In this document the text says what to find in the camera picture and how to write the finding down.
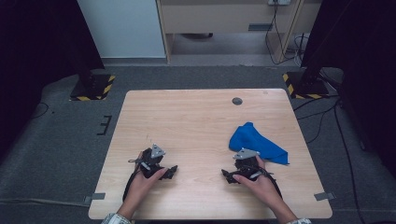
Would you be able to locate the person's left patterned sleeve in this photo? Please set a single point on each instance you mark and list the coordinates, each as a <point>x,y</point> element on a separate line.
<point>115,219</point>

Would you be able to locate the person's left hand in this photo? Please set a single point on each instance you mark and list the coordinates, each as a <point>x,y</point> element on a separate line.
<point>140,188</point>

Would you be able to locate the light wooden cabinet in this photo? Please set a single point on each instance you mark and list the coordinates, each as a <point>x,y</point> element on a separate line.
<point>211,17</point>

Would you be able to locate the person's right patterned sleeve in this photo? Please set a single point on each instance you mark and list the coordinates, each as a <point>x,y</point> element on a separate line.
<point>299,221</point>

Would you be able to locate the person's patterned sleeve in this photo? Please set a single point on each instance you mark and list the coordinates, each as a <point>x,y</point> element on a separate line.
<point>299,221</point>
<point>115,219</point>

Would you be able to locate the dark round table grommet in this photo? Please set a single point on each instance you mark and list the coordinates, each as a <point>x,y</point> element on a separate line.
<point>237,101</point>

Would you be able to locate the white panel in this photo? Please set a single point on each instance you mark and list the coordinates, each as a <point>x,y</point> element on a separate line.
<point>124,28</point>

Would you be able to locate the black striped stand base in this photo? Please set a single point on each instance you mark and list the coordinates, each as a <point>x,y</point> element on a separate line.
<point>93,88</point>
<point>306,88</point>

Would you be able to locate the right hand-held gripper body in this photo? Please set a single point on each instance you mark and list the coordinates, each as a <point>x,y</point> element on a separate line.
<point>247,166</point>

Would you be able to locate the grey tape strip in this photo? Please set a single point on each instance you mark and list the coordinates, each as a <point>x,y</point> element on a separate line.
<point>97,196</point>
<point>324,196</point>

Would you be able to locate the blue cloth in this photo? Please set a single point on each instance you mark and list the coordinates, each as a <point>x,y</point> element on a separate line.
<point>255,141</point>

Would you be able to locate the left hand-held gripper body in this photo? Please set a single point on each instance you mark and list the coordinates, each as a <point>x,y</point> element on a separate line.
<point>152,163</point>

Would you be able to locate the person's right hand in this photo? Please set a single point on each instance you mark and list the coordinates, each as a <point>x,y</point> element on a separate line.
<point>264,188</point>

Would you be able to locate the black curtain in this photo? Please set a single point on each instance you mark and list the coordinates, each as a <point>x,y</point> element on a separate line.
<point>367,62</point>
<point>40,46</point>

